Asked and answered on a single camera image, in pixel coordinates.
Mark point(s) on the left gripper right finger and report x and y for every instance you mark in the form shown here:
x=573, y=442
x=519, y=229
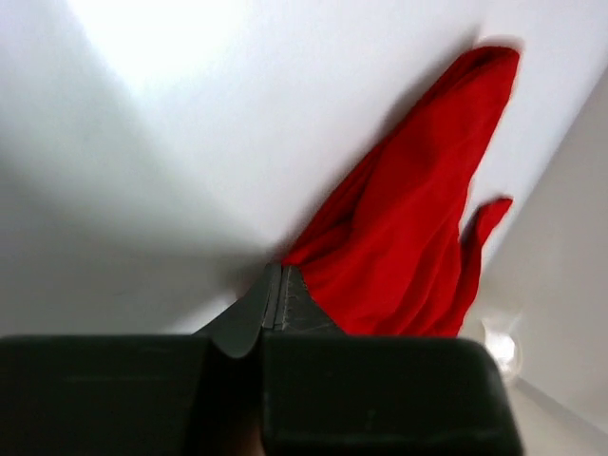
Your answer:
x=298, y=312

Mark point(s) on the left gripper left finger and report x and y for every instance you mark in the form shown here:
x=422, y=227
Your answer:
x=235, y=331

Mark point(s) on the red t shirt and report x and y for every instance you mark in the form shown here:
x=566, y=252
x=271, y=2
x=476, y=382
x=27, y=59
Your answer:
x=385, y=253

